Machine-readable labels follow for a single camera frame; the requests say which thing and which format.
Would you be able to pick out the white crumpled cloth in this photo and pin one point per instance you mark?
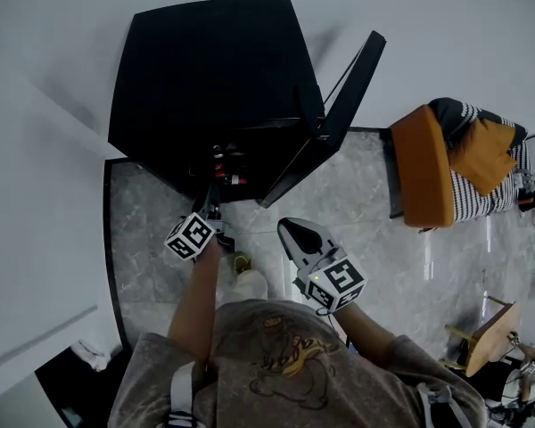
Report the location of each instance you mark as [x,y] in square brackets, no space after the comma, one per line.
[91,355]

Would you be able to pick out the orange sofa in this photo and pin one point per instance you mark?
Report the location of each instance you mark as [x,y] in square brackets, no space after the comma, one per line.
[421,172]

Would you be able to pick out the orange square cushion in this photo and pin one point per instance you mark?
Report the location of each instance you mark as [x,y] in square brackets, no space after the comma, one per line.
[486,158]

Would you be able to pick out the person's left shoe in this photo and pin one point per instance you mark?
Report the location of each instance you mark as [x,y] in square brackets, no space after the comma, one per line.
[242,263]

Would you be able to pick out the black glass-door fridge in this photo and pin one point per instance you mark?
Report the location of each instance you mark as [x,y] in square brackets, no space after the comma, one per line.
[205,69]

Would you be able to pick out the red drink can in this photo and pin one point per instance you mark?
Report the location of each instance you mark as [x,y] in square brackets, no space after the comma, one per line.
[219,166]

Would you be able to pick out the black white striped blanket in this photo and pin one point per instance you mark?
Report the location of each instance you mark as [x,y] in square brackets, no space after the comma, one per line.
[472,194]

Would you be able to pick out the red lying drink bottle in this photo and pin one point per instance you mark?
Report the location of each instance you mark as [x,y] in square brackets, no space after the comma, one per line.
[235,179]

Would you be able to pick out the wooden stool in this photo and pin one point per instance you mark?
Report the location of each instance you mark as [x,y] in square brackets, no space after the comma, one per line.
[495,337]

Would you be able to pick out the tripod-mounted device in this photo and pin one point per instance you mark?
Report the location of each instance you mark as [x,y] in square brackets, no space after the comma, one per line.
[529,367]

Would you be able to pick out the small grey device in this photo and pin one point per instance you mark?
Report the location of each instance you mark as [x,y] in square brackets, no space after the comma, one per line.
[524,178]

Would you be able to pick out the person's left leg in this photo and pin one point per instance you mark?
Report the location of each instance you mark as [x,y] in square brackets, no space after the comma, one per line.
[245,285]

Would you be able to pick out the person's right forearm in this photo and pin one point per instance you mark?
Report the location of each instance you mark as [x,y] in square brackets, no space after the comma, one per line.
[370,332]

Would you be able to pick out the person's left forearm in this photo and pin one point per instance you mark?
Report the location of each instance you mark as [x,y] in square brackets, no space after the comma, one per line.
[196,306]

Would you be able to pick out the person's brown printed shirt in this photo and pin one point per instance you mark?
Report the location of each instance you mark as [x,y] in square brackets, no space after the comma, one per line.
[294,372]

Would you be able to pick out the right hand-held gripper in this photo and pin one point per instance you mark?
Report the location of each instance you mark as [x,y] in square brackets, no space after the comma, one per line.
[339,283]

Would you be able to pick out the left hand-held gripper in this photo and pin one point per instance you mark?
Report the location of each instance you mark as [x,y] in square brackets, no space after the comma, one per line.
[189,236]

